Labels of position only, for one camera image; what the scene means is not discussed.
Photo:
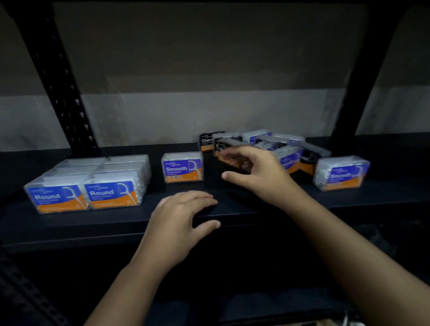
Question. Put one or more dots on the black label dental floss box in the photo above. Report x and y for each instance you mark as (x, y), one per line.
(205, 142)

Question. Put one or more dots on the person's right hand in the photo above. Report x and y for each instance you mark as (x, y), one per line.
(268, 178)

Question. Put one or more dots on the dark metal shelf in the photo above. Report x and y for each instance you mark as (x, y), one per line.
(100, 225)

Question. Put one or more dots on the person's right forearm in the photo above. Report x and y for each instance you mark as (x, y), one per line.
(362, 265)

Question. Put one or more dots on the person's left hand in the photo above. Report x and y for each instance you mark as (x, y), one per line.
(171, 235)

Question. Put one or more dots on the group of floss boxes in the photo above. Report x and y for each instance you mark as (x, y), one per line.
(57, 198)

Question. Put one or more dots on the person's left forearm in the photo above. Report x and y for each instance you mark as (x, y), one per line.
(124, 299)

